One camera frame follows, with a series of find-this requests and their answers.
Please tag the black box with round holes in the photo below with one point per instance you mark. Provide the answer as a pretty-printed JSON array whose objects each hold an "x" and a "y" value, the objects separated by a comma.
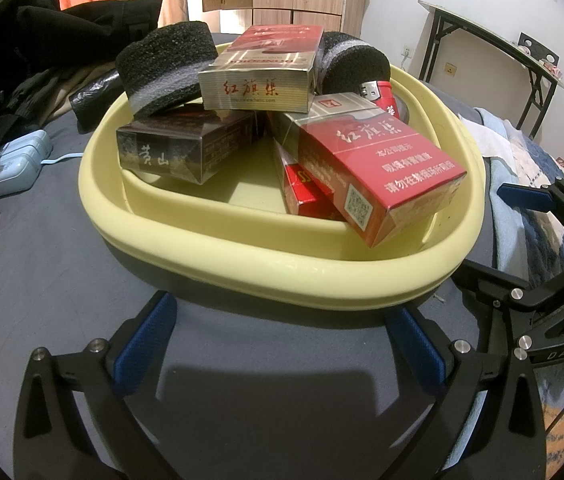
[{"x": 537, "y": 47}]

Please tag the large black foam cylinder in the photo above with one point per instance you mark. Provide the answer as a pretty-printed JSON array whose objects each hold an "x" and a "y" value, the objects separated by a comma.
[{"x": 161, "y": 70}]

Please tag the wall socket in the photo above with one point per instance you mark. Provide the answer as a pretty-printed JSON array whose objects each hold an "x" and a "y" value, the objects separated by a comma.
[
  {"x": 450, "y": 67},
  {"x": 407, "y": 51}
]

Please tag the black plastic bag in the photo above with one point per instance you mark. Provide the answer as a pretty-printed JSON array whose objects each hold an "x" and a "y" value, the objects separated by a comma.
[{"x": 94, "y": 97}]

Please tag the red white packets on table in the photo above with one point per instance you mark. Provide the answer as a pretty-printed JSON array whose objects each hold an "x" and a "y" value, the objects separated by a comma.
[{"x": 551, "y": 67}]

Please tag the pale yellow plastic basin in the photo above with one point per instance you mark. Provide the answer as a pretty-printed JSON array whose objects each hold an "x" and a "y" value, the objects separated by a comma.
[{"x": 262, "y": 270}]

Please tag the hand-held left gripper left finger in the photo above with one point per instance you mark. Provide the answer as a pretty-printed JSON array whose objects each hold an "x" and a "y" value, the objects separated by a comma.
[{"x": 144, "y": 345}]

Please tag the light blue case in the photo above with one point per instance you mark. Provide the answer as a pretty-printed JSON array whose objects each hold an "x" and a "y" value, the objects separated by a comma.
[{"x": 11, "y": 160}]

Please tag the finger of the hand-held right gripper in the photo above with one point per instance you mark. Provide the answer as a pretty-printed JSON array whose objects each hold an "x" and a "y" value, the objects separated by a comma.
[
  {"x": 492, "y": 287},
  {"x": 527, "y": 196}
]

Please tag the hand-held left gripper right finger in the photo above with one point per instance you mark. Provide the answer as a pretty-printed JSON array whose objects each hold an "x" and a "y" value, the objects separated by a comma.
[{"x": 417, "y": 350}]

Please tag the red lighter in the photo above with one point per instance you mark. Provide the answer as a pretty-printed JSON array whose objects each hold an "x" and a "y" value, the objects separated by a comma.
[{"x": 389, "y": 102}]

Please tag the dark brown cigarette box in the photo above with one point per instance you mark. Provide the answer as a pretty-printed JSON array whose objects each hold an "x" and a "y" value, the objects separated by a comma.
[{"x": 181, "y": 145}]

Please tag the silver and red cigarette box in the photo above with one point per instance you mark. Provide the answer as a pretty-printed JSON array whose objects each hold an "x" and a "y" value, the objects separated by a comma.
[{"x": 262, "y": 75}]

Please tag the red cigarette box silver lid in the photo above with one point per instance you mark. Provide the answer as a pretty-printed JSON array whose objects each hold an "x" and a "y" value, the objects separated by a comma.
[{"x": 377, "y": 170}]

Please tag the small black foam cylinder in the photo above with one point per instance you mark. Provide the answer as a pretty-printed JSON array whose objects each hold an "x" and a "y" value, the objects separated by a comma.
[{"x": 352, "y": 60}]

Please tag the black folding table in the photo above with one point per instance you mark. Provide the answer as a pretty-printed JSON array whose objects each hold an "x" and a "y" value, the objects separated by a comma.
[{"x": 482, "y": 30}]

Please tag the blue white checkered rug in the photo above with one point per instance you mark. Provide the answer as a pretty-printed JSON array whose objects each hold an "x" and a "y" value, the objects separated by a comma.
[{"x": 527, "y": 232}]

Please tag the black jacket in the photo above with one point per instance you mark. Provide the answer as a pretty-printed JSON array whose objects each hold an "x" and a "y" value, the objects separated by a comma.
[{"x": 11, "y": 35}]

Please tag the red cigarette box yellow stripe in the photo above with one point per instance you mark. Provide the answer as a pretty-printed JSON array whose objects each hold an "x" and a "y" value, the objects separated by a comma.
[{"x": 307, "y": 197}]

